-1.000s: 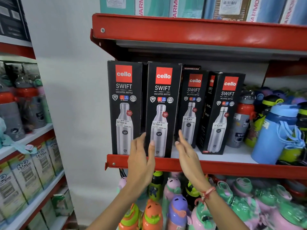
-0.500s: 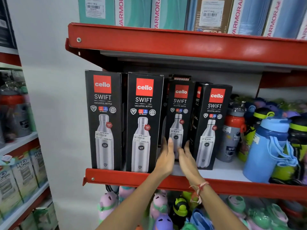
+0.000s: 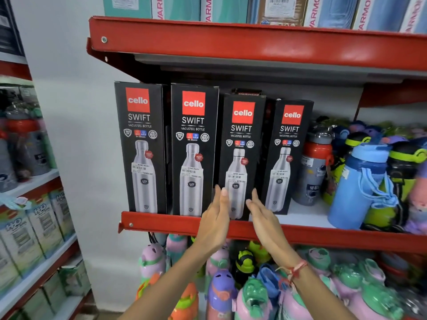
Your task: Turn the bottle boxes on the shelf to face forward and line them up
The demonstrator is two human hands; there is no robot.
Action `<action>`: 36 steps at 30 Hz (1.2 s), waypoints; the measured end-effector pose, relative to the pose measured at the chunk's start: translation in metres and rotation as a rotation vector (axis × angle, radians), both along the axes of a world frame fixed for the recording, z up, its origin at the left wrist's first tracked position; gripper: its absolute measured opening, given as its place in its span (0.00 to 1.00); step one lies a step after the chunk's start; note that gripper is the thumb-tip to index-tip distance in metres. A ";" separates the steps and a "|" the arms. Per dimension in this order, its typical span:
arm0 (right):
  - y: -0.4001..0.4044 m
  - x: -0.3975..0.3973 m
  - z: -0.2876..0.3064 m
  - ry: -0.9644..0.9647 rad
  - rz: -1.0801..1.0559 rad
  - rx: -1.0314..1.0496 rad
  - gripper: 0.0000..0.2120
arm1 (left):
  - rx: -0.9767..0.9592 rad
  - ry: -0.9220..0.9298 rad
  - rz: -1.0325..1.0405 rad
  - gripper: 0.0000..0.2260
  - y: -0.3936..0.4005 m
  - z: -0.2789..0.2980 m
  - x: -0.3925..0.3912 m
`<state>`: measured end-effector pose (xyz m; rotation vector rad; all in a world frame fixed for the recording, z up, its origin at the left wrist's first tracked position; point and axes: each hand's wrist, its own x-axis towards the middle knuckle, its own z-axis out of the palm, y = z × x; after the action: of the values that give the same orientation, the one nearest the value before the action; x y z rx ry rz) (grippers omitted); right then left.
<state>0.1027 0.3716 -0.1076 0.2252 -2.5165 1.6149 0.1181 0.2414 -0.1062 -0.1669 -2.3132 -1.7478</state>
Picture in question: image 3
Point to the grey bottle with red lid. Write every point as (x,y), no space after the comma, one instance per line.
(312,166)

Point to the grey patterned bottle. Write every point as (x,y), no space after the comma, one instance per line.
(6,166)

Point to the person's left forearm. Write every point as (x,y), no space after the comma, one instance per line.
(173,283)

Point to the red metal shelf board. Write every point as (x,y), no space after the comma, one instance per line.
(160,223)
(253,43)

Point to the person's right hand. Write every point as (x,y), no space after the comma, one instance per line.
(268,229)

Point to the red and white shelf unit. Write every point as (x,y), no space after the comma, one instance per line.
(36,266)

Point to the pile of colourful children's bottles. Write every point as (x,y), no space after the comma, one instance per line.
(253,293)

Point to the grey flask with red lid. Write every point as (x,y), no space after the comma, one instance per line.
(26,143)

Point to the pale green bottle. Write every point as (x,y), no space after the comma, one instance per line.
(49,146)

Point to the black steel bottle box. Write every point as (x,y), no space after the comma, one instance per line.
(287,156)
(140,146)
(242,153)
(193,149)

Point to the row of pastel product boxes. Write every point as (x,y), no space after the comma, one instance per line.
(180,8)

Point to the cluster of purple children's bottles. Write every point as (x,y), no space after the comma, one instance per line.
(367,128)

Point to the pink children's bottle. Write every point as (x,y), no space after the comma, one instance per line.
(418,203)

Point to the dark product box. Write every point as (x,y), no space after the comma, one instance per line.
(8,26)

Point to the person's left hand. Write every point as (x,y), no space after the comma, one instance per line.
(213,226)

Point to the row of white green boxes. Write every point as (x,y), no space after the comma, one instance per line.
(40,223)

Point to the stack of pale green boxes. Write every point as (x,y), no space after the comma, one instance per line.
(66,283)

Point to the person's right forearm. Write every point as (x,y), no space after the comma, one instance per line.
(313,293)

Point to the person's left thumb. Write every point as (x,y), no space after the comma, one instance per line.
(226,203)

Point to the person's right thumb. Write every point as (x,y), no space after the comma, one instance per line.
(252,209)

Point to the brown cardboard box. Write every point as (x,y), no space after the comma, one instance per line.
(282,9)

